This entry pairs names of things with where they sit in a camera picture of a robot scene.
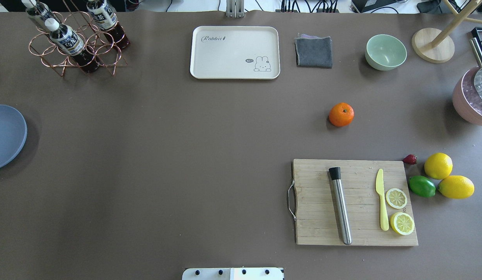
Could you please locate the orange mandarin fruit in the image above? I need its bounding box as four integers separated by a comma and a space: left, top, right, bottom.
328, 102, 355, 126

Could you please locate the blue round plate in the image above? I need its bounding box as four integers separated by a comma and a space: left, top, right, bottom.
0, 105, 28, 168

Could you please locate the cream rabbit tray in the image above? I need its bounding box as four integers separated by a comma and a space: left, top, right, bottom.
189, 26, 280, 79

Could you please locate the steel muddler black tip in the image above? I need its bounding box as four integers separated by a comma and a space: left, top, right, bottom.
329, 167, 352, 246

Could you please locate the grey folded cloth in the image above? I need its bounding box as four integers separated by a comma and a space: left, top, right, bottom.
294, 34, 333, 69

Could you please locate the wooden cutting board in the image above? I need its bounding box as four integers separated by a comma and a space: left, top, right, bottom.
293, 159, 418, 247

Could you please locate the lemon half upper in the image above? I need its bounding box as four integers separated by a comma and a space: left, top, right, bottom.
385, 188, 408, 209

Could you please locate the lemon half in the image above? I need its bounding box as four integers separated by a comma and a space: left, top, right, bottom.
385, 188, 408, 209
390, 212, 415, 235

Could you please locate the green bowl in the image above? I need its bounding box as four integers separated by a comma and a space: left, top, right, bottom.
365, 34, 407, 71

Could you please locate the red strawberry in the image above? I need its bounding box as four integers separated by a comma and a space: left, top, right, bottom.
402, 154, 417, 165

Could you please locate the lemon half lower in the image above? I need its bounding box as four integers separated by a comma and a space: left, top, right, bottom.
390, 212, 415, 235

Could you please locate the green lime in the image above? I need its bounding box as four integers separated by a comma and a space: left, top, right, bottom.
408, 175, 436, 198

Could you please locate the tea bottle right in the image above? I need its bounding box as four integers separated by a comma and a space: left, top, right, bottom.
86, 0, 130, 49

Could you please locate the tea bottle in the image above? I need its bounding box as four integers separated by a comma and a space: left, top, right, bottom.
45, 18, 99, 73
86, 0, 130, 49
21, 0, 59, 31

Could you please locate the whole lemon upper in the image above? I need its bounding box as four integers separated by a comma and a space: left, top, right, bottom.
424, 153, 454, 180

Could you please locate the whole lemon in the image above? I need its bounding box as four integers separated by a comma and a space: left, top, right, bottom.
424, 153, 454, 180
438, 175, 475, 199

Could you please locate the tea bottle front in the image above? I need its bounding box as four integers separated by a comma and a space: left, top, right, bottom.
45, 18, 99, 73

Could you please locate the wooden cup stand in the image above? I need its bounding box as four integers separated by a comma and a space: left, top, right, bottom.
412, 0, 482, 63

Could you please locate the whole lemon lower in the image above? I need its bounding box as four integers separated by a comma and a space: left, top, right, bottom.
438, 175, 475, 199

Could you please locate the pink bowl with ice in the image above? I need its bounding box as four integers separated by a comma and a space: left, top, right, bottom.
452, 66, 482, 126

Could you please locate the tea bottle left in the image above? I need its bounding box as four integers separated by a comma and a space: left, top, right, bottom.
21, 0, 59, 31

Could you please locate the steel ice scoop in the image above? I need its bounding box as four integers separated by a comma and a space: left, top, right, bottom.
470, 37, 482, 104

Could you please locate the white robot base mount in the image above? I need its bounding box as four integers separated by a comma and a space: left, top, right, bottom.
182, 267, 285, 280

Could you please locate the copper wire bottle rack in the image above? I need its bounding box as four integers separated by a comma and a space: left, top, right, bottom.
23, 0, 130, 76

